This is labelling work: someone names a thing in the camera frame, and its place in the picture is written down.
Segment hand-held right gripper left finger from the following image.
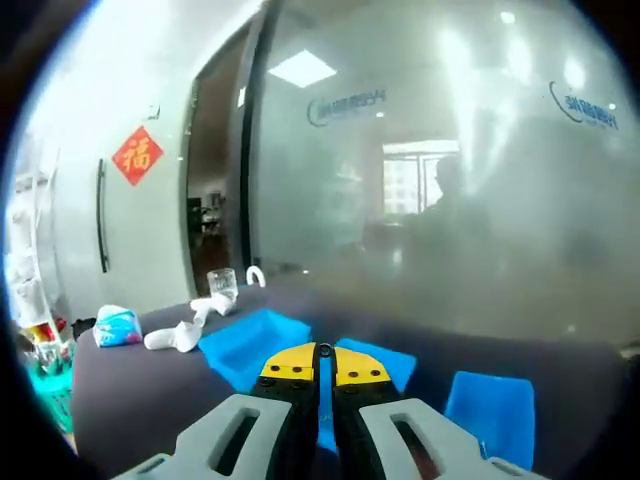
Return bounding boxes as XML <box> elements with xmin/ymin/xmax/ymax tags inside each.
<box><xmin>113</xmin><ymin>341</ymin><xmax>321</xmax><ymax>480</ymax></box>

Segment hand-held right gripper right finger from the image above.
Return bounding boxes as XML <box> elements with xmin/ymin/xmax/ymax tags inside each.
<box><xmin>332</xmin><ymin>344</ymin><xmax>539</xmax><ymax>480</ymax></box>

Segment blue plastic bin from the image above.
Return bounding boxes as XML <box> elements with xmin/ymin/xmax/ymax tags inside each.
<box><xmin>319</xmin><ymin>337</ymin><xmax>418</xmax><ymax>451</ymax></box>
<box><xmin>443</xmin><ymin>370</ymin><xmax>536</xmax><ymax>474</ymax></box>
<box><xmin>198</xmin><ymin>308</ymin><xmax>312</xmax><ymax>394</ymax></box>

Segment white cloth glove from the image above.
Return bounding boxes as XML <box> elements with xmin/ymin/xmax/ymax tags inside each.
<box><xmin>189</xmin><ymin>294</ymin><xmax>239</xmax><ymax>318</ymax></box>
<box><xmin>143</xmin><ymin>307</ymin><xmax>206</xmax><ymax>354</ymax></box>

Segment blue tissue pack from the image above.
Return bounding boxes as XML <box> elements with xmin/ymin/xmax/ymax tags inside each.
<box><xmin>92</xmin><ymin>304</ymin><xmax>144</xmax><ymax>349</ymax></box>

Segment stack of teal cartons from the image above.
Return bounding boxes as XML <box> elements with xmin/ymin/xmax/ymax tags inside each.
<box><xmin>29</xmin><ymin>349</ymin><xmax>76</xmax><ymax>436</ymax></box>

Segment clear glass mug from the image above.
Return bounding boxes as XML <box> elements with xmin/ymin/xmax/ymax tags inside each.
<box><xmin>206</xmin><ymin>266</ymin><xmax>267</xmax><ymax>305</ymax></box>

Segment black bag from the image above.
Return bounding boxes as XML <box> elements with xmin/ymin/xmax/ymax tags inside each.
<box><xmin>71</xmin><ymin>316</ymin><xmax>99</xmax><ymax>341</ymax></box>

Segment white storage rack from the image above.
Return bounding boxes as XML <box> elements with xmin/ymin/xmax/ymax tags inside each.
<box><xmin>7</xmin><ymin>164</ymin><xmax>66</xmax><ymax>341</ymax></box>

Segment black vertical door handle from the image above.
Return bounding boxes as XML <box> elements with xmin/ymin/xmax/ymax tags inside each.
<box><xmin>95</xmin><ymin>158</ymin><xmax>110</xmax><ymax>274</ymax></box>

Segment black door frame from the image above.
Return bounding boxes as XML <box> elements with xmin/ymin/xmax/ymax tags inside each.
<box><xmin>239</xmin><ymin>0</ymin><xmax>281</xmax><ymax>271</ymax></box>

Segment red paper wall decoration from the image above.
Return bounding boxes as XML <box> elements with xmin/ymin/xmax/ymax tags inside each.
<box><xmin>111</xmin><ymin>124</ymin><xmax>166</xmax><ymax>187</ymax></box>

